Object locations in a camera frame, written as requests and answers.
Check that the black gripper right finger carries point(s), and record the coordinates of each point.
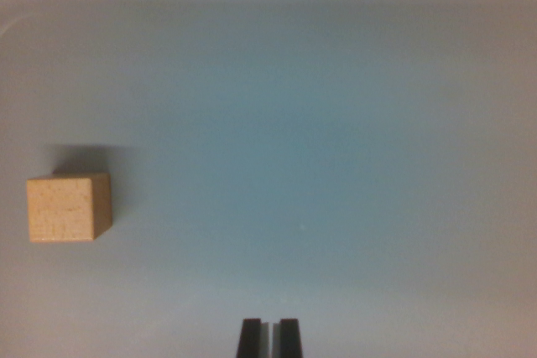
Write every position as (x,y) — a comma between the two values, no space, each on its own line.
(290,341)

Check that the light wooden cube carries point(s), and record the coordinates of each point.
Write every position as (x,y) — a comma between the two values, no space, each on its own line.
(63,209)

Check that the pale blue plastic tray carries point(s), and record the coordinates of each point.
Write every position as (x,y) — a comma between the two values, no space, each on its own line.
(314,123)

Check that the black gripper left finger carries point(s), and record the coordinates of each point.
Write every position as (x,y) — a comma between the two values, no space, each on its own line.
(251,341)

